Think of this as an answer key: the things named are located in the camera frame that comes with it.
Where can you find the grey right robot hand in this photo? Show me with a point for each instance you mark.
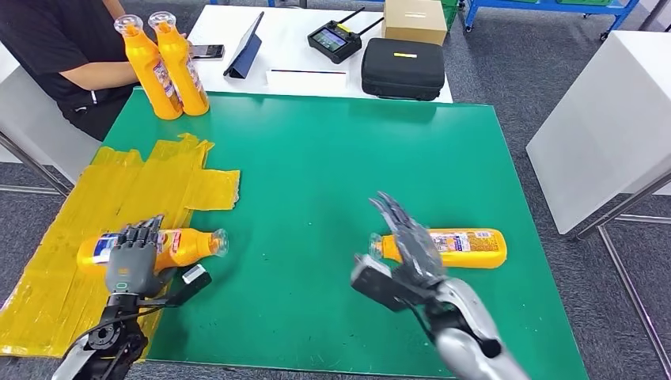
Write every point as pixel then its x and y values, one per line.
pixel 419 262

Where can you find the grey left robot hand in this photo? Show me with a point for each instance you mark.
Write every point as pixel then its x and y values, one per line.
pixel 131 270

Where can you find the orange bottle clear cap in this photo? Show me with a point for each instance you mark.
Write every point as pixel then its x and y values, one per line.
pixel 482 257
pixel 194 246
pixel 183 73
pixel 149 78

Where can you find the person's left forearm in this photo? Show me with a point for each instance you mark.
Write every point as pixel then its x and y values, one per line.
pixel 112 8

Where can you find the person's right forearm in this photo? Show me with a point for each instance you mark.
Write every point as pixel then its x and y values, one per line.
pixel 110 76

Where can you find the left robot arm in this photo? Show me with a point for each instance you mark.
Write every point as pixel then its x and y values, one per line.
pixel 110 341

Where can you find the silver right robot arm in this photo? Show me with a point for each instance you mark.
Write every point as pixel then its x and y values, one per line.
pixel 466 341

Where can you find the yellow tape sheet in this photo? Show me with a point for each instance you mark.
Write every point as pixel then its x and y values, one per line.
pixel 63 210

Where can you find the green table mat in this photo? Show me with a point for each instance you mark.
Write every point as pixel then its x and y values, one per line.
pixel 341 157

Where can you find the white table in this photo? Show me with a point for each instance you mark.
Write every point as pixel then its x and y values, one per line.
pixel 603 131
pixel 31 128
pixel 287 32

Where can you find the black carrying case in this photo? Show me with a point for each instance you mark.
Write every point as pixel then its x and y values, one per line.
pixel 402 69

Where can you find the long white box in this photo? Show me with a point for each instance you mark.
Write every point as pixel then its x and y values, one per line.
pixel 307 83

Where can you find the black smartphone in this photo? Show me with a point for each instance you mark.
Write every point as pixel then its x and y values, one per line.
pixel 209 51

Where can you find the black remote controller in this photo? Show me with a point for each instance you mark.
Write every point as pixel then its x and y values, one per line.
pixel 335 42

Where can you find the brown cardboard box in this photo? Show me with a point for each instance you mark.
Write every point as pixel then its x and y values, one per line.
pixel 414 22

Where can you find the person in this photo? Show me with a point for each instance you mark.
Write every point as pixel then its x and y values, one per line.
pixel 42 47

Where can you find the tablet in blue cover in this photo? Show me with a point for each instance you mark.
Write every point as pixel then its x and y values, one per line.
pixel 245 54

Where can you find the green storage bin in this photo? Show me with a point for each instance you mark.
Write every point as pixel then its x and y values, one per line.
pixel 450 13
pixel 582 1

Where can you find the blue metal rack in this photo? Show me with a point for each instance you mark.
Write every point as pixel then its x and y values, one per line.
pixel 524 5

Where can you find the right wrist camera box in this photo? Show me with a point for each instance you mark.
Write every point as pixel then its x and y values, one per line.
pixel 377 283

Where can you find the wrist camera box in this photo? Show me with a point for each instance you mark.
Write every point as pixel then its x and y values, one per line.
pixel 377 283
pixel 194 275

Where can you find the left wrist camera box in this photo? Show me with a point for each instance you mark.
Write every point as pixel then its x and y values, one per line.
pixel 194 275

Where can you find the grey metal table frame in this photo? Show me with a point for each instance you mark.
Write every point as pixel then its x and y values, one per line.
pixel 32 160
pixel 624 203

